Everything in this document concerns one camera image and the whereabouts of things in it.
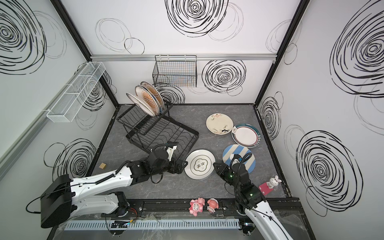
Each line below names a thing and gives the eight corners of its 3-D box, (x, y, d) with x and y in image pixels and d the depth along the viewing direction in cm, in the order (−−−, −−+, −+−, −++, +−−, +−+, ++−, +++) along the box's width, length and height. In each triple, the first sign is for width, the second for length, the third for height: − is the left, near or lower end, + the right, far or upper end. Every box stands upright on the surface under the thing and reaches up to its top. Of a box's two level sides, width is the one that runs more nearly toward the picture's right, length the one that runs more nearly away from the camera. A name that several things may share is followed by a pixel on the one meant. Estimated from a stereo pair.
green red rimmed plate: (234, 148, 98) (235, 146, 96) (230, 125, 110) (230, 123, 108) (262, 148, 98) (264, 146, 96) (255, 125, 110) (256, 123, 108)
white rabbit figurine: (268, 190, 81) (275, 185, 74) (263, 183, 83) (270, 178, 77) (275, 186, 82) (282, 181, 75) (270, 180, 85) (277, 175, 78)
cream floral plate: (206, 134, 104) (207, 133, 103) (205, 114, 116) (205, 112, 115) (234, 134, 104) (235, 133, 103) (230, 114, 116) (230, 112, 115)
